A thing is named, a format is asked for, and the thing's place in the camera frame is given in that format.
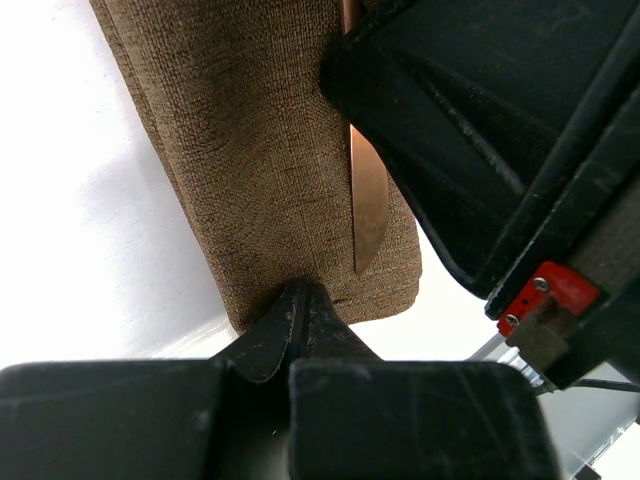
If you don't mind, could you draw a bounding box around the brown cloth napkin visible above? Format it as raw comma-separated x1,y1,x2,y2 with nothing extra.
92,1,422,333

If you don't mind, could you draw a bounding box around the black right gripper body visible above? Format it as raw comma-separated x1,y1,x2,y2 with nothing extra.
487,8,639,389

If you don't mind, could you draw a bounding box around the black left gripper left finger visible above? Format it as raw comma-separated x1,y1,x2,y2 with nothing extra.
1,283,306,479

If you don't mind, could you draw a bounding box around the aluminium rail frame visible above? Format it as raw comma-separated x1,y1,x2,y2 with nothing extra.
468,335,639,479

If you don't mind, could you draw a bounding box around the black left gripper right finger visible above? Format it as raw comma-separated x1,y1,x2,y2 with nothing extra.
288,284,560,479

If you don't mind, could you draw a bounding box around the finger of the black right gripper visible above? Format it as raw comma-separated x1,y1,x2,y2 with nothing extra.
320,1,639,298

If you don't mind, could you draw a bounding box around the brown wooden knife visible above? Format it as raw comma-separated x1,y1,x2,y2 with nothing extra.
339,0,390,275

